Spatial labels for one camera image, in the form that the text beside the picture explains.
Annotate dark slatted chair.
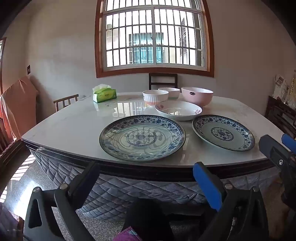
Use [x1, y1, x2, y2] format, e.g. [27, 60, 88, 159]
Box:
[148, 73, 178, 90]

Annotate newspaper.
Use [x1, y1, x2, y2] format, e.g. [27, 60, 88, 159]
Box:
[272, 74, 289, 100]

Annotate dark carved wooden chair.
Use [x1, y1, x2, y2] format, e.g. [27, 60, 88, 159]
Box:
[264, 95, 296, 139]

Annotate large pink bowl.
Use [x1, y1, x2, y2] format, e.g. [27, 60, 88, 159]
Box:
[181, 86, 213, 107]

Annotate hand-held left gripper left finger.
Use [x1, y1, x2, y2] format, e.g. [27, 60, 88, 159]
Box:
[24, 161, 101, 241]

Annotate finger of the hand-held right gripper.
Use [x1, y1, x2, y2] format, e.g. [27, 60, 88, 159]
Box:
[258, 135, 296, 183]
[281, 134, 296, 154]

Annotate black trousers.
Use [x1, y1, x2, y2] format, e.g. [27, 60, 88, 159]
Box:
[124, 199, 175, 241]

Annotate dark wooden side chair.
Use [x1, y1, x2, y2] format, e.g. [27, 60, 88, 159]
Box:
[0, 118, 25, 167]

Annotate wooden door frame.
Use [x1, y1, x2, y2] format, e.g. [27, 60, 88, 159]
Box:
[0, 37, 7, 95]

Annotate brown cardboard panel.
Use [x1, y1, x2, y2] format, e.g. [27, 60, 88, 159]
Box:
[0, 76, 40, 142]

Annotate white pink-floral plate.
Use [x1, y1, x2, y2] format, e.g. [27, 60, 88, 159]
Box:
[155, 101, 203, 121]

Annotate white blue-striped bowl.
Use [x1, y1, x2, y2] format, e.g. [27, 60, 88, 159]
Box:
[158, 87, 180, 100]

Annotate small blue patterned plate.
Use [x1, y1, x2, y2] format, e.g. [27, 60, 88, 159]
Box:
[192, 114, 256, 152]

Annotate barred window with wooden frame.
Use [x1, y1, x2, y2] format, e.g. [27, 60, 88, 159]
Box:
[95, 0, 215, 78]

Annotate green tissue pack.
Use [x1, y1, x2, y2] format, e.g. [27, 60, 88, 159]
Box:
[92, 84, 117, 103]

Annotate light brown wooden chair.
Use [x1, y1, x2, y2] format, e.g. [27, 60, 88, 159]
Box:
[53, 94, 79, 112]

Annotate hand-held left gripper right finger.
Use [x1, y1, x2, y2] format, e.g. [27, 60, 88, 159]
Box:
[193, 161, 270, 241]

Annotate large blue patterned plate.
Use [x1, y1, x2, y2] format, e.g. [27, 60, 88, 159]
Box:
[99, 115, 186, 163]

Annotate white pink-ribbed bowl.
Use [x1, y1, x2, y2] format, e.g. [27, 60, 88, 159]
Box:
[142, 89, 169, 107]

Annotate purple floral garment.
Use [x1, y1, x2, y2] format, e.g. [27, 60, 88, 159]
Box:
[115, 226, 142, 241]

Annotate grey quilted table skirt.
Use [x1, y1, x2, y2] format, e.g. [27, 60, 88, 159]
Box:
[29, 148, 285, 219]

